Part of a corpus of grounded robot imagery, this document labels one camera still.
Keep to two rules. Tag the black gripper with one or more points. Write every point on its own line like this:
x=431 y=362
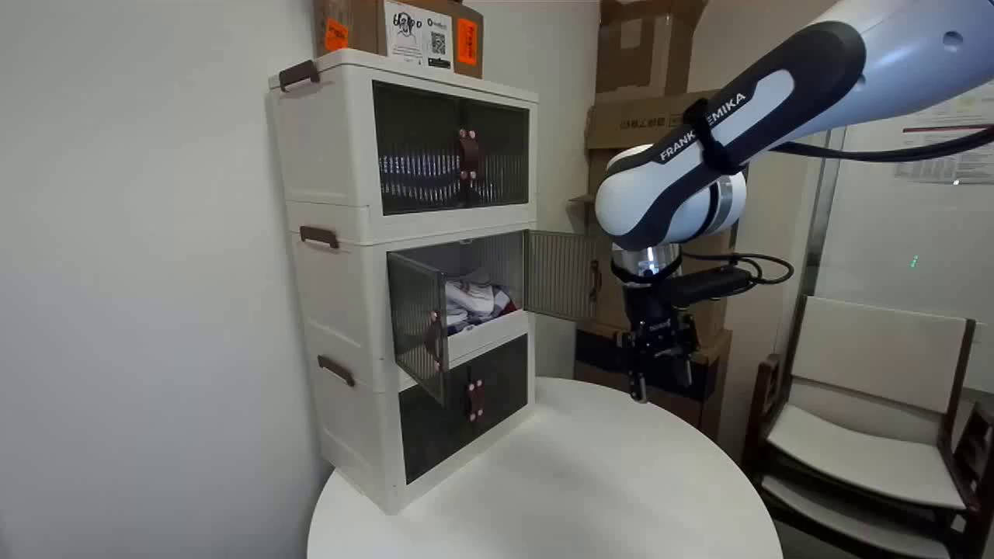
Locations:
x=656 y=330

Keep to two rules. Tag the white black Franka robot arm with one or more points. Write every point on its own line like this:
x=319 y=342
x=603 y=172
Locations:
x=787 y=78

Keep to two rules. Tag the white three-tier storage cabinet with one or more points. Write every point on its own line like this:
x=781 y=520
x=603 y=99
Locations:
x=342 y=312

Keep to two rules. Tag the folded white purple clothes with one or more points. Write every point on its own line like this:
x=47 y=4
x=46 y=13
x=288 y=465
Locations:
x=476 y=303

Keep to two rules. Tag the wooden chair with white cushions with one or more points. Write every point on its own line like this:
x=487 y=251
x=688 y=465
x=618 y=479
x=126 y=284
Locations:
x=879 y=414

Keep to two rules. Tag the wide printed cardboard box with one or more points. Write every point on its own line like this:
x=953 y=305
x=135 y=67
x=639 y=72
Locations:
x=631 y=119

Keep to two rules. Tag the striped folded cloth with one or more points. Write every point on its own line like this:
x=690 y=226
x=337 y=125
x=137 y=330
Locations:
x=419 y=175

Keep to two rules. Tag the tall brown cardboard box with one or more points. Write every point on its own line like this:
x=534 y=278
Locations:
x=646 y=47

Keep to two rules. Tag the white paper sheet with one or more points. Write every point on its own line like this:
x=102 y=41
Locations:
x=950 y=158

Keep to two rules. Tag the cardboard box with orange labels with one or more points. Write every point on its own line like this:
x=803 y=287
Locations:
x=359 y=22

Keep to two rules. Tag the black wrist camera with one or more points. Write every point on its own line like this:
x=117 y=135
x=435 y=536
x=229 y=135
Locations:
x=715 y=284

